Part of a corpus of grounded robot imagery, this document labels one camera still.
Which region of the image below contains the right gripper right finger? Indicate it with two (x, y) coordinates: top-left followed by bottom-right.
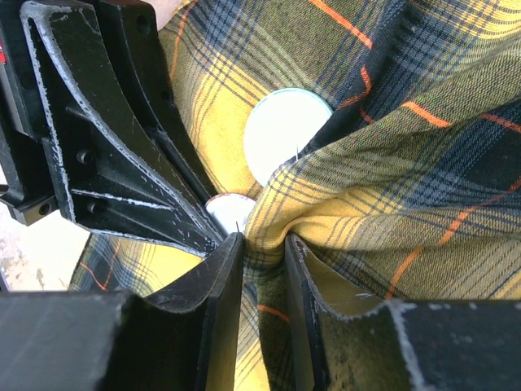
(284, 235), (520, 390)

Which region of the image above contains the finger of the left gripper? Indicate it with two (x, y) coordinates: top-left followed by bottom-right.
(95, 1), (217, 200)

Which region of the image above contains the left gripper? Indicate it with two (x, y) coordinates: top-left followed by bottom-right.
(1, 1), (223, 257)

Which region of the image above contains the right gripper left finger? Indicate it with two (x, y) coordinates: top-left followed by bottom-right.
(1, 233), (243, 390)

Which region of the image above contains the round green white brooch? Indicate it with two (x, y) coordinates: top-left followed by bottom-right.
(243, 88), (333, 187)

